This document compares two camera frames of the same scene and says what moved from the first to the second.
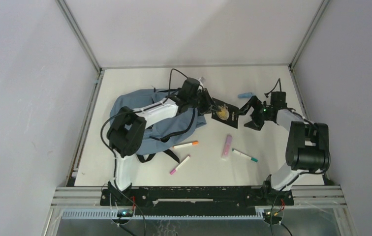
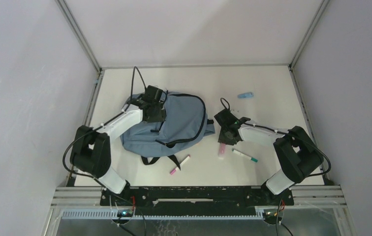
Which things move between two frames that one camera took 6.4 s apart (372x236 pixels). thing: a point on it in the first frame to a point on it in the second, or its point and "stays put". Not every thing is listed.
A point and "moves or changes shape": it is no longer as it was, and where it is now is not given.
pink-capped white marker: [173, 170] stays put
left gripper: [207, 106] to [160, 117]
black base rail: [187, 201] stays put
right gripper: [256, 123] to [222, 139]
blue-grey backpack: [161, 136] moves or changes shape
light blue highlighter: [245, 95] stays put
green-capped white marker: [236, 151] stays put
